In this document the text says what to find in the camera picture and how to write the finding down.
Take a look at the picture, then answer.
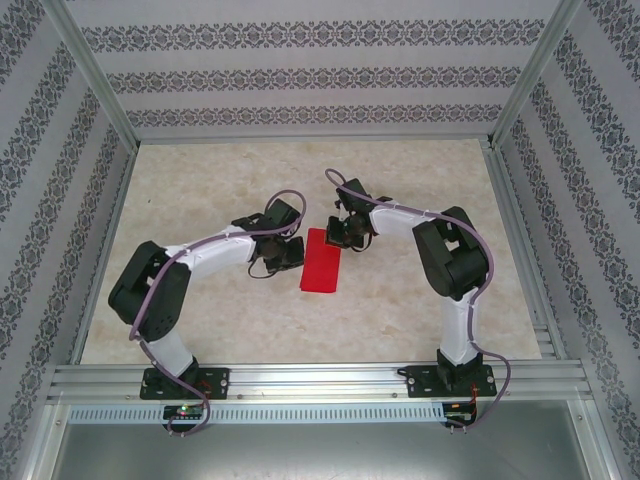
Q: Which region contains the red square paper sheet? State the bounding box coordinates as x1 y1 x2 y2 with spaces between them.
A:
298 227 344 296

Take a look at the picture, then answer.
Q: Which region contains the grey sheet metal tray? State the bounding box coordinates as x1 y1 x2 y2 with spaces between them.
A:
29 402 621 480

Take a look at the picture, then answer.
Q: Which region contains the right gripper thin black cable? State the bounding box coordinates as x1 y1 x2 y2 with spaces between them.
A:
348 233 376 255

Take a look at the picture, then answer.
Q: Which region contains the gripper thin black cable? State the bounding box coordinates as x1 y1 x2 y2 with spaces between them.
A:
246 258 281 282
348 233 376 255

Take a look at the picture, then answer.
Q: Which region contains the left gripper thin black cable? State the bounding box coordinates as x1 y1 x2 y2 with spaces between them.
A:
246 258 281 282

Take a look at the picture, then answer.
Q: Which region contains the aluminium frame cross beam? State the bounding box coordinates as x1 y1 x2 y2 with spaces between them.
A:
133 132 495 147

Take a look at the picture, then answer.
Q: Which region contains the aluminium mounting rail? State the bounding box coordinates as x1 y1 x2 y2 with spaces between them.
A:
47 362 594 404

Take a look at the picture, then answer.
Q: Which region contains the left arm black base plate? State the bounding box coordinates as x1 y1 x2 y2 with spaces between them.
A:
139 367 231 401

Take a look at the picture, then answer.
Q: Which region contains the slotted grey cable duct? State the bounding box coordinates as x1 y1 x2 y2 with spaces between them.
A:
67 403 446 422

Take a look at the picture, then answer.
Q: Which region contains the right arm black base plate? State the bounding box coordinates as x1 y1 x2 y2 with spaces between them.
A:
407 364 499 400

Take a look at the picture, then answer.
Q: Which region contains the aluminium table side rail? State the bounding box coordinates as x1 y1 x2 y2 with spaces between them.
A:
67 144 141 366
482 142 571 361

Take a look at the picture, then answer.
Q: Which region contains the aluminium frame post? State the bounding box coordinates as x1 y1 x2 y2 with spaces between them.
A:
42 0 141 154
484 0 586 151

